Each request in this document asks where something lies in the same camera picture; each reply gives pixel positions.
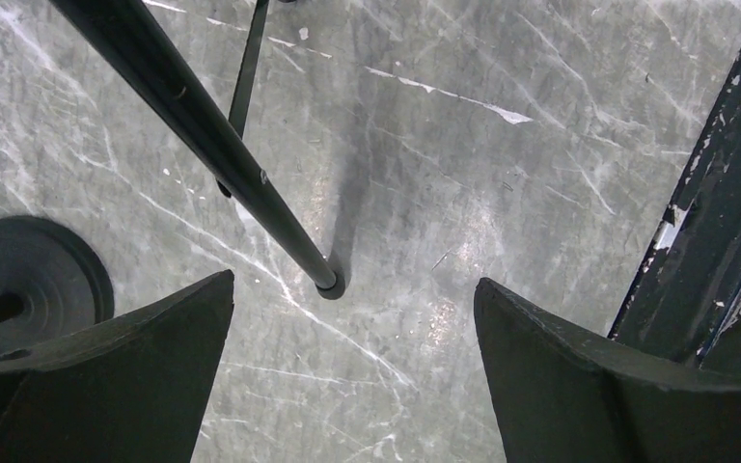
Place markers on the black tripod music stand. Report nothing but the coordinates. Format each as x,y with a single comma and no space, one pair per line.
130,39

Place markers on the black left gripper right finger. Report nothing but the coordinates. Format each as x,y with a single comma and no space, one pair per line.
562,393

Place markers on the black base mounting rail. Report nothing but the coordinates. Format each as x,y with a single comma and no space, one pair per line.
684,304

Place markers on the black desktop microphone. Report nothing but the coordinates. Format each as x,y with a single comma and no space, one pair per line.
52,283

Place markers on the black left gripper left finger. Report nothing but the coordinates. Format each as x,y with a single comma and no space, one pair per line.
130,389

